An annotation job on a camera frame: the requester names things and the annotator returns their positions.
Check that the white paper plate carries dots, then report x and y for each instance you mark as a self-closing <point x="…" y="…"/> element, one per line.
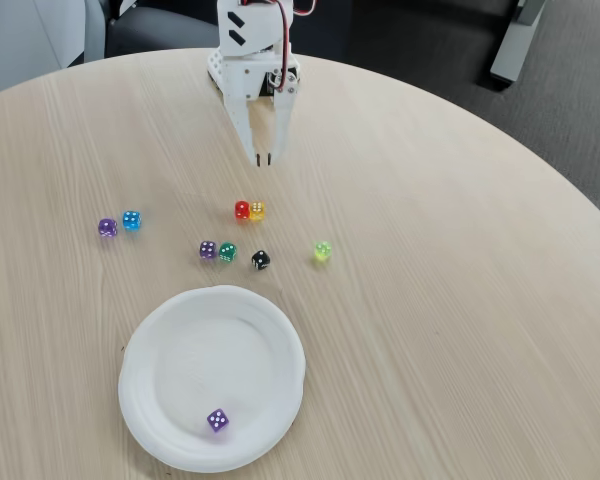
<point x="212" y="370"/>

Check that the black seat cushion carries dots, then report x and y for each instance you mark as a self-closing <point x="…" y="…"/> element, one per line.
<point x="430" y="5"/>

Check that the orange translucent die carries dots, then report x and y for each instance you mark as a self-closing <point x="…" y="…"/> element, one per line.
<point x="258" y="211"/>

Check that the black die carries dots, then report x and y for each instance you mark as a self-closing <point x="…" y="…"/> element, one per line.
<point x="260" y="260"/>

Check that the grey desk leg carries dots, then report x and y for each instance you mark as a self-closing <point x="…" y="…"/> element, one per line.
<point x="512" y="45"/>

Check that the blue translucent die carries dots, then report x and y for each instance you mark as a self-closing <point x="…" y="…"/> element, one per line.
<point x="132" y="220"/>

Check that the lime green translucent die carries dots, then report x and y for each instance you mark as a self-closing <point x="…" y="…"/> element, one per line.
<point x="322" y="250"/>

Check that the red translucent die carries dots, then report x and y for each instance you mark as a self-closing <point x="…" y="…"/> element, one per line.
<point x="241" y="210"/>

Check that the black office chair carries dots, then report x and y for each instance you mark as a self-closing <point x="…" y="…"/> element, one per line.
<point x="155" y="30"/>

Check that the white cabinet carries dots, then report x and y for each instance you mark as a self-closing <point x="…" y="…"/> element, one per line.
<point x="15" y="40"/>

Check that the purple translucent die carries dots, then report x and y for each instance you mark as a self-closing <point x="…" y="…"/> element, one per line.
<point x="218" y="421"/>
<point x="107" y="227"/>
<point x="207" y="250"/>

